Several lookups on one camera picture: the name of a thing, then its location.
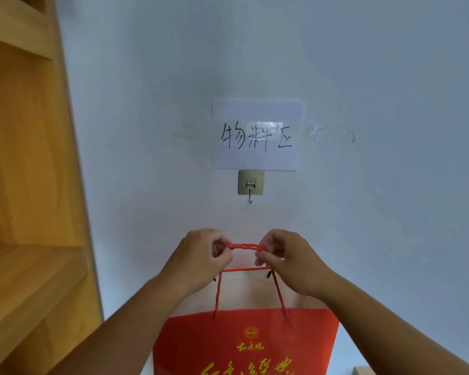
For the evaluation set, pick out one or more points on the person's left hand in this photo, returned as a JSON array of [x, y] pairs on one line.
[[195, 261]]

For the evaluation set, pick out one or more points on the person's right hand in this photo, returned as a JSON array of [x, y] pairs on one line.
[[297, 265]]

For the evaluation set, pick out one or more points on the person's left thumb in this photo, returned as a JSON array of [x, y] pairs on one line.
[[224, 258]]

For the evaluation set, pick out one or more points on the person's right thumb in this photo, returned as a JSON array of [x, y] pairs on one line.
[[266, 258]]

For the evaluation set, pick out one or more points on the red and white gift bag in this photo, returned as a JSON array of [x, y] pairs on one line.
[[242, 339]]

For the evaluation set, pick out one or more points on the person's right forearm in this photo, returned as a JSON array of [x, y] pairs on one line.
[[391, 331]]

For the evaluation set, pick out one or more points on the person's left forearm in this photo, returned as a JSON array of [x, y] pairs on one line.
[[117, 331]]

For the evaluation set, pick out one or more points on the white paper sign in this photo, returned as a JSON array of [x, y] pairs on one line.
[[258, 136]]

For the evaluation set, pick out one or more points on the clear tape strip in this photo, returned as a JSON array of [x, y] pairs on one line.
[[330, 132]]

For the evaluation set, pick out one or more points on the wooden shelf unit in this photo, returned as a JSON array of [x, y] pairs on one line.
[[27, 183]]

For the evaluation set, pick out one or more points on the adhesive metal wall hook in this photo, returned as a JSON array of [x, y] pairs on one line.
[[251, 183]]

